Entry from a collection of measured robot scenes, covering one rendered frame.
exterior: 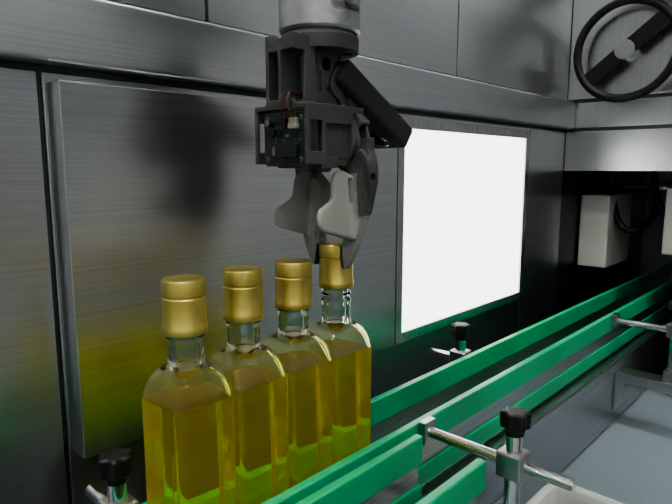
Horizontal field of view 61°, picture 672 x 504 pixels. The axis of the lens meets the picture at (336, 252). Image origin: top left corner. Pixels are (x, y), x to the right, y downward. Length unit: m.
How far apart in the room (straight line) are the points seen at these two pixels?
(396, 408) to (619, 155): 0.86
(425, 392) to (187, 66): 0.51
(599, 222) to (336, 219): 1.10
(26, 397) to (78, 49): 0.31
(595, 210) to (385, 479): 1.09
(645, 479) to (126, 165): 0.91
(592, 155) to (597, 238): 0.24
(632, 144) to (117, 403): 1.15
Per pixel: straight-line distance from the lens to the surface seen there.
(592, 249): 1.56
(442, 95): 0.95
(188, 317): 0.45
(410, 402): 0.78
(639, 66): 1.41
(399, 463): 0.62
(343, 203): 0.52
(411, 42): 0.93
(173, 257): 0.59
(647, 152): 1.39
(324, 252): 0.55
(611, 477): 1.08
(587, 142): 1.43
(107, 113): 0.56
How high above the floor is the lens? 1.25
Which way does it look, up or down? 8 degrees down
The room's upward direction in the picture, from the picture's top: straight up
